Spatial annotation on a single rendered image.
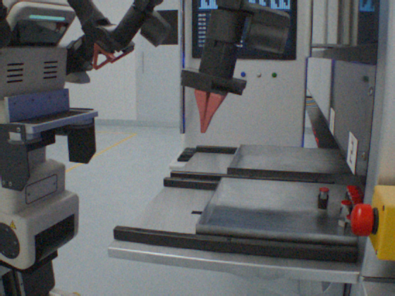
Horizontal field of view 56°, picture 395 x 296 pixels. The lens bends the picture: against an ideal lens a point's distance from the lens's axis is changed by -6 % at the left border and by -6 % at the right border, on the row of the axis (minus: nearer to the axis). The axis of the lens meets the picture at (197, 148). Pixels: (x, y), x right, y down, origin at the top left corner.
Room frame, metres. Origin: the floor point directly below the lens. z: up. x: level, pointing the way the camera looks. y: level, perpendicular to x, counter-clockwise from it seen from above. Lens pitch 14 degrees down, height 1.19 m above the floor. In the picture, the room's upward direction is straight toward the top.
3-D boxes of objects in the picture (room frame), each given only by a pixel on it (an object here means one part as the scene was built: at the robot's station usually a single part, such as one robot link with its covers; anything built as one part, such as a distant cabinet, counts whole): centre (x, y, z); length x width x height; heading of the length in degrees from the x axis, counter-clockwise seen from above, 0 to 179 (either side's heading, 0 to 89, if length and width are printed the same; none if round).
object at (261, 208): (0.68, -0.19, 0.90); 0.34 x 0.26 x 0.04; 77
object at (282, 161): (1.01, -0.27, 0.90); 0.34 x 0.26 x 0.04; 77
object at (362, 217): (0.42, -0.21, 0.99); 0.04 x 0.04 x 0.04; 77
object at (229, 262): (0.86, -0.16, 0.87); 0.70 x 0.48 x 0.02; 167
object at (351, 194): (0.66, -0.30, 0.90); 0.18 x 0.02 x 0.05; 167
